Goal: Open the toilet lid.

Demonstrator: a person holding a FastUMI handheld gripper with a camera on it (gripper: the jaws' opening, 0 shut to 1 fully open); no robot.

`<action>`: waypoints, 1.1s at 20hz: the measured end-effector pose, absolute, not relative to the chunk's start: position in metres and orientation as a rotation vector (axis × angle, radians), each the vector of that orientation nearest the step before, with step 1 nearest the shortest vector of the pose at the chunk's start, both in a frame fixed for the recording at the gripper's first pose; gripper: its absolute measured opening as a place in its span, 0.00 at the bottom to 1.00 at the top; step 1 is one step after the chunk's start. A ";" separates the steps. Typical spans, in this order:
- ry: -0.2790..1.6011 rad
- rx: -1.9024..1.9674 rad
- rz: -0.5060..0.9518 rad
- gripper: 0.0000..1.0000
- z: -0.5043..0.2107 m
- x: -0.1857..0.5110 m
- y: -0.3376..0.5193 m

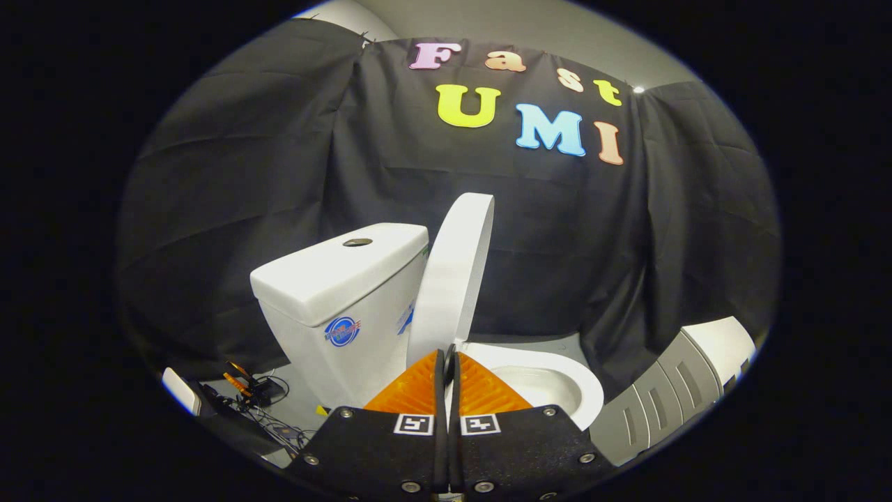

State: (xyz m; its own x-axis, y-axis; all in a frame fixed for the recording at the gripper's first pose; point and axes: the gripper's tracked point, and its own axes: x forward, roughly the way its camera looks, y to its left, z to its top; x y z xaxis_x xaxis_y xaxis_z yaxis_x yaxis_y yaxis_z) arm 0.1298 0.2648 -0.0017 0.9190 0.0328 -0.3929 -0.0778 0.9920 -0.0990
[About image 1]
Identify white toilet lid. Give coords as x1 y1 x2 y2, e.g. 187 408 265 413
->
406 193 495 370

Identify white ceramic toilet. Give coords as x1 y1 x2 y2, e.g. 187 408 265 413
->
249 223 605 431

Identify tangled black cables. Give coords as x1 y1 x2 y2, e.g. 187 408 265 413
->
209 397 316 457

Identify grey white cabinet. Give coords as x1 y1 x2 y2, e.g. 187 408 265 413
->
591 317 757 466

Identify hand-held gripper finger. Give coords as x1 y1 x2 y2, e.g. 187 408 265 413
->
286 349 448 500
447 345 614 500

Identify black backdrop cloth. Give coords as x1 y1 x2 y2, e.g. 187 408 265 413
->
115 17 781 404

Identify small white device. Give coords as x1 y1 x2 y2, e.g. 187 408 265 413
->
162 367 203 417

